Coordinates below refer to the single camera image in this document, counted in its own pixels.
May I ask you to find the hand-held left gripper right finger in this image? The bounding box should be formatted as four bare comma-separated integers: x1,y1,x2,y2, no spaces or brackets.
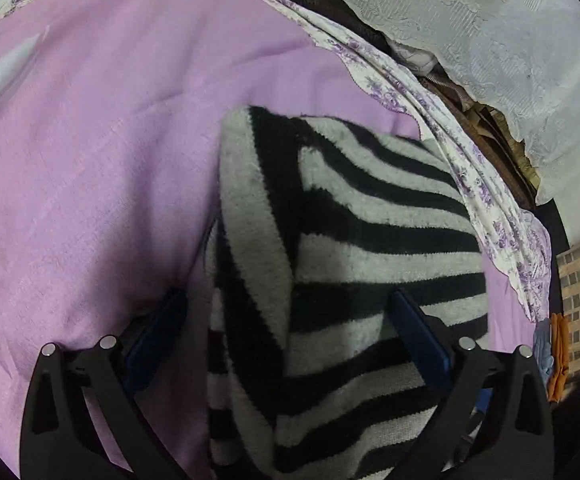
390,290,555,480

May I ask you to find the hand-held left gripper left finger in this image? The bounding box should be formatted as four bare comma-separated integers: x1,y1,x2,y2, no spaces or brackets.
19,287,189,480

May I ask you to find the black and grey striped sweater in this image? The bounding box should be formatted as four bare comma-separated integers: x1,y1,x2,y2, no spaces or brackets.
204,105,491,480

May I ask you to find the blue cloth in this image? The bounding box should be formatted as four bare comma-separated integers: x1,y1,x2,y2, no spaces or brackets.
532,317,555,386

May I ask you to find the orange cloth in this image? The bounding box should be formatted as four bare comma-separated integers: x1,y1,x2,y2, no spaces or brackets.
547,312,571,403

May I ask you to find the purple floral bedsheet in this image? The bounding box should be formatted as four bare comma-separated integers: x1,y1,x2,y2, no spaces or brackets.
0,0,554,480

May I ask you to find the brown zippered cloth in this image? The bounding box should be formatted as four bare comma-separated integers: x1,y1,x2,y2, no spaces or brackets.
422,74,485,126

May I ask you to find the grey satin cloth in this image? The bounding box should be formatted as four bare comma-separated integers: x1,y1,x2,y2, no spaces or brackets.
387,42,440,77

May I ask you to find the large white lace cloth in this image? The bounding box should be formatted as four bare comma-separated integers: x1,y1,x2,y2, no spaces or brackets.
210,0,580,207

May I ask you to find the dark cloth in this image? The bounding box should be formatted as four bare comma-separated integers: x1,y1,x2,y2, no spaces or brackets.
270,0,393,53

